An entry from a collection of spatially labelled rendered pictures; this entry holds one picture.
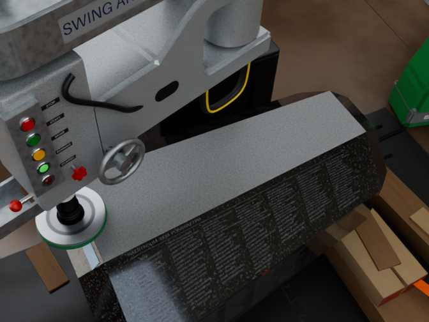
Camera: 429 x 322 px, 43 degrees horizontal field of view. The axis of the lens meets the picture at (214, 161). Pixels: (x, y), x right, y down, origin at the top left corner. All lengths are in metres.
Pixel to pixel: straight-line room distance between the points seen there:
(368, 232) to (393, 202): 0.34
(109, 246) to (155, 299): 0.23
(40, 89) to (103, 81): 0.23
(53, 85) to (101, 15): 0.18
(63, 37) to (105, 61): 0.29
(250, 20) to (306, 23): 2.25
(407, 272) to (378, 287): 0.16
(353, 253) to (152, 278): 1.04
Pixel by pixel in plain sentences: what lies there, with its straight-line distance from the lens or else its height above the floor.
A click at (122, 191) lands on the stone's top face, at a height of 0.84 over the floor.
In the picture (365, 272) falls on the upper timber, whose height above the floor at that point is 0.24.
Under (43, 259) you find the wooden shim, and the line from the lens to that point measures 2.69.
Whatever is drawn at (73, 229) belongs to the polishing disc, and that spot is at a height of 0.90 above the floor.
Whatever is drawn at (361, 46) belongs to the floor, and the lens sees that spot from 3.75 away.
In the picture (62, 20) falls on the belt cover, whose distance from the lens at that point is 1.11.
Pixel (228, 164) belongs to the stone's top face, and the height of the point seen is 0.84.
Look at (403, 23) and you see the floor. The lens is 4.03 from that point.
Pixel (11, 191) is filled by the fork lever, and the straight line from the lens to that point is 1.59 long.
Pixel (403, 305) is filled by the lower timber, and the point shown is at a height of 0.14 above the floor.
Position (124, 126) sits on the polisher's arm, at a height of 1.27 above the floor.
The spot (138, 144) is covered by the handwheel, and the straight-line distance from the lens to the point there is 1.41.
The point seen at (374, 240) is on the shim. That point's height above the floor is 0.26.
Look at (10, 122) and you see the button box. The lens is 1.16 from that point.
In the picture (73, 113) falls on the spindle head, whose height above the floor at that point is 1.43.
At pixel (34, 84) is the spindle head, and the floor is 1.56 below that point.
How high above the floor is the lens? 2.35
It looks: 53 degrees down
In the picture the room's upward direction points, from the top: 4 degrees clockwise
